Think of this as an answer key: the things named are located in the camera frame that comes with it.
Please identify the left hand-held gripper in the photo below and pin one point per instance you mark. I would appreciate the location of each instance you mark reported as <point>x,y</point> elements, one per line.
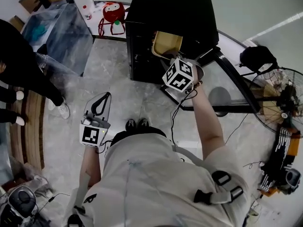
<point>91,132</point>

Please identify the yellow bowl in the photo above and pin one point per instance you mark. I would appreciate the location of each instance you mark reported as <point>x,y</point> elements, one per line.
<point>166,41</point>

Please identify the person's black shoe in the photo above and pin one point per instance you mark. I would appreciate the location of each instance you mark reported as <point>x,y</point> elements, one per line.
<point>143,124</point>
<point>130,124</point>

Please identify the black striped orange board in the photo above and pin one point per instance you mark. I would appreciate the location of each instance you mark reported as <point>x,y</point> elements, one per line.
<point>281,155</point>

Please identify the clear plastic box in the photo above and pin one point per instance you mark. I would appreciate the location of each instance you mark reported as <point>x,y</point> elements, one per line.
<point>59,34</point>

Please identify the round grey speaker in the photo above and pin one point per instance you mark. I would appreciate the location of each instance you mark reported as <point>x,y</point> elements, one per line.
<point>293,177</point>

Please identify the person's black shorts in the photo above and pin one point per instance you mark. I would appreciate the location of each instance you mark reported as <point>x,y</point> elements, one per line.
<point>137,135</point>

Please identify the red round stool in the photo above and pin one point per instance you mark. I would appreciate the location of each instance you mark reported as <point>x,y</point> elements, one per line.
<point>113,12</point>

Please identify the black bag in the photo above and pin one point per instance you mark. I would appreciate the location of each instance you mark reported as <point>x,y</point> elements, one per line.
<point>259,57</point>

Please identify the person's right forearm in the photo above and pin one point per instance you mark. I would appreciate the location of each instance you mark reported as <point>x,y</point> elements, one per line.
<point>208,119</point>

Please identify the person's left forearm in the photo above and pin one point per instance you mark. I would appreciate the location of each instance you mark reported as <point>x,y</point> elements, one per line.
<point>88,164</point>

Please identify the black grey floor device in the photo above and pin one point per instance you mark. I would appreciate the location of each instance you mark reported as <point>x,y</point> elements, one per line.
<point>21,201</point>

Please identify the person's white shirt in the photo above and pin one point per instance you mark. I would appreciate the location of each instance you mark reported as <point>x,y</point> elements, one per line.
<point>165,185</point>

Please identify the wooden floor board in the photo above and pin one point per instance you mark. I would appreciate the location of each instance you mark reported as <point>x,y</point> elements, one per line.
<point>32,129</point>

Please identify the black standing fan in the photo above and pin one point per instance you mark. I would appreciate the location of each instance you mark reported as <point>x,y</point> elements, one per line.
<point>279,96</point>

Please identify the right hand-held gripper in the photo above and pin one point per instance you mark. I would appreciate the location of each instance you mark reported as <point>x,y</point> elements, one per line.
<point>180,75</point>

